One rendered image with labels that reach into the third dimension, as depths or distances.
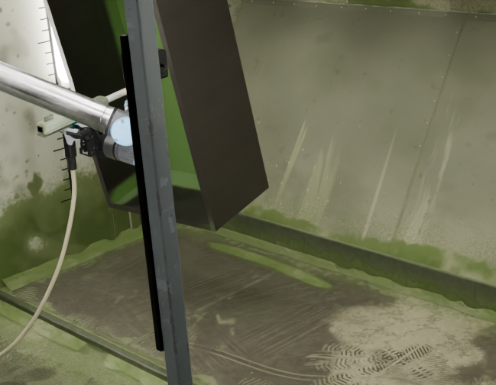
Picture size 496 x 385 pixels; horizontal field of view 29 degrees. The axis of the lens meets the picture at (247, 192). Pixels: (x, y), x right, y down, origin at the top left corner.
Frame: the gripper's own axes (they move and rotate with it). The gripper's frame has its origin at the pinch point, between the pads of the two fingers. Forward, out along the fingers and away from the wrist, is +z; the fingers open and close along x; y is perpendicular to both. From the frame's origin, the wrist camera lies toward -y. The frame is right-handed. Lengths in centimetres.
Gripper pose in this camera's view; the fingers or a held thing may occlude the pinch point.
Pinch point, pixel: (66, 125)
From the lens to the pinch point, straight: 335.8
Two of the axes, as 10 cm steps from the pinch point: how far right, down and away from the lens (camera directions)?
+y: 0.2, 8.8, 4.8
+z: -8.3, -2.5, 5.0
